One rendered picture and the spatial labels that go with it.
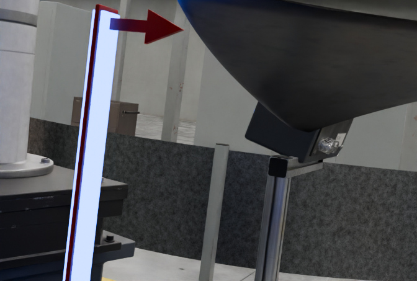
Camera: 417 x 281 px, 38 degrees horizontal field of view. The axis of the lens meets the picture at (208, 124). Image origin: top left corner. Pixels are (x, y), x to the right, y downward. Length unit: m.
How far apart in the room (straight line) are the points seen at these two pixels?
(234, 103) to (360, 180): 4.67
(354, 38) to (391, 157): 6.04
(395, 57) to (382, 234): 1.93
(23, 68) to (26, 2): 0.08
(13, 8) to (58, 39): 9.32
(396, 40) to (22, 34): 0.55
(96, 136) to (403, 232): 1.95
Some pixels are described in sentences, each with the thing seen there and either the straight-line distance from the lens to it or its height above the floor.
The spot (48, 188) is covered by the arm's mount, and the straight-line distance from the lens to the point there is 0.71.
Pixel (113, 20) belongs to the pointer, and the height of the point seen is 1.18.
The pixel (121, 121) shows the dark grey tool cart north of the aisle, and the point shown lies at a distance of 7.12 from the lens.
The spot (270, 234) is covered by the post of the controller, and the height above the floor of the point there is 0.94.
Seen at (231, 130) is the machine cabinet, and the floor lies 0.75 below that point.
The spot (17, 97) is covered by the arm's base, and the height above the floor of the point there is 1.10.
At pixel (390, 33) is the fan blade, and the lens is 0.33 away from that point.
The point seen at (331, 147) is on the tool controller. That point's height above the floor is 1.07.
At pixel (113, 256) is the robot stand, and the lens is 0.82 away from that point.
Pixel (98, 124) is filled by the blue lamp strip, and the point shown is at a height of 1.11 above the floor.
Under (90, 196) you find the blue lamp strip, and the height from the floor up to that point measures 1.05.
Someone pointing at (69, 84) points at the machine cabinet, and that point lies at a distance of 10.43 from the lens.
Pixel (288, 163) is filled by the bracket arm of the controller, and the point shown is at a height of 1.05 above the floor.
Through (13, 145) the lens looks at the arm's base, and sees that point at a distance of 0.80.
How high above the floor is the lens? 1.14
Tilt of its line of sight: 3 degrees down
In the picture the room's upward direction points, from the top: 7 degrees clockwise
